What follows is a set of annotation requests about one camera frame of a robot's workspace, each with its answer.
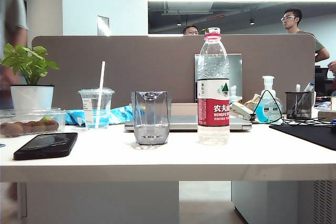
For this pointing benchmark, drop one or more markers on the mineral water bottle red label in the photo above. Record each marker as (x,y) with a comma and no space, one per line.
(213,108)

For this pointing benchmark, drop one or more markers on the faceted clear glass mug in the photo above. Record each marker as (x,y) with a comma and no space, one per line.
(151,119)

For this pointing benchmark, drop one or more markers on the small white spray bottle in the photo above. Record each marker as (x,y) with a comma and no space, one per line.
(233,93)

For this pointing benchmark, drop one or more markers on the blue hand sanitizer pump bottle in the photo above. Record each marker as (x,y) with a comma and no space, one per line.
(267,108)

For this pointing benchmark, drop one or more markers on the beige laptop riser box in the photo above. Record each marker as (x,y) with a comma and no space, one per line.
(183,108)

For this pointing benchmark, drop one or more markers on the silver laptop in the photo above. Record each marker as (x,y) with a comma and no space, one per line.
(183,124)

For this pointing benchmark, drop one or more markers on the blue patterned cloth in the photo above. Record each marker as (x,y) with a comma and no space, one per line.
(120,115)

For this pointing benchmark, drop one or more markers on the brown desk partition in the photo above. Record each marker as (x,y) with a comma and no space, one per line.
(118,64)

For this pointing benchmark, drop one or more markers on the white drinking straw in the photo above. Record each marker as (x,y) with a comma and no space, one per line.
(102,77)

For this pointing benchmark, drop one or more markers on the person behind partition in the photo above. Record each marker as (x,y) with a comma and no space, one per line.
(190,30)

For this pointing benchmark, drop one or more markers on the white stapler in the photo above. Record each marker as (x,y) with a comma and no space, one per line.
(241,110)

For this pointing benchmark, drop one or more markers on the clear plastic lidded cup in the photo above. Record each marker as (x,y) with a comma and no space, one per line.
(90,103)

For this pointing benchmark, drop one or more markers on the clear plastic fruit box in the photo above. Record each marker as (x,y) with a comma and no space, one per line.
(59,119)

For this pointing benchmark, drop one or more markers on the small round ceiling lamp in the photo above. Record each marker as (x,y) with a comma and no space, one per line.
(252,21)

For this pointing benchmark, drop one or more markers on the brown kiwi fruit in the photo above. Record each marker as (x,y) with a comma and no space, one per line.
(35,127)
(5,129)
(19,127)
(52,125)

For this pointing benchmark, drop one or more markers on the green round fruit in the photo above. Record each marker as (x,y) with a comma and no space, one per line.
(46,119)

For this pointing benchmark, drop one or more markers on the white desk leg panel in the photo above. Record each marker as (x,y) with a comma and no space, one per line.
(99,203)

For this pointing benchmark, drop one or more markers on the white pen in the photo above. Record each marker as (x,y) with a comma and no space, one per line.
(298,88)

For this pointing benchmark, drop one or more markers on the black mesh pen holder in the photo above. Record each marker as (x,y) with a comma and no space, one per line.
(299,106)

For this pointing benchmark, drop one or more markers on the black smartphone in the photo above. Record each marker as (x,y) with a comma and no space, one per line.
(44,145)

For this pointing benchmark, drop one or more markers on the white plant pot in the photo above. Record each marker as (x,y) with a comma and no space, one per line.
(31,98)

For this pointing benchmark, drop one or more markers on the white marker blue cap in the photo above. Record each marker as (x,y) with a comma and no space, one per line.
(309,86)

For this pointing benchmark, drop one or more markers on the black desk mat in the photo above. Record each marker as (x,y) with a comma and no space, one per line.
(307,133)

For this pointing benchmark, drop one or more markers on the green leafy plant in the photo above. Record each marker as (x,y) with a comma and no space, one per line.
(29,61)

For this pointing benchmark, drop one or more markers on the person in olive shirt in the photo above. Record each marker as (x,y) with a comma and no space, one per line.
(291,22)

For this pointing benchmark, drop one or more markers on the white under-desk cabinet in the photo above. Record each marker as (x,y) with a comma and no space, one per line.
(275,203)

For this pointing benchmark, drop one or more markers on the black office chair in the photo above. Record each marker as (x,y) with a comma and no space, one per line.
(321,79)

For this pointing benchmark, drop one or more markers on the person at picture edge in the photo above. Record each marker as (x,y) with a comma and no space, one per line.
(333,68)

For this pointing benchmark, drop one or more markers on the person in pale t-shirt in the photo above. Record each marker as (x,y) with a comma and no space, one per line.
(11,11)

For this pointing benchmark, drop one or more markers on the white wall notice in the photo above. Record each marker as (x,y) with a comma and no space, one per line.
(103,26)

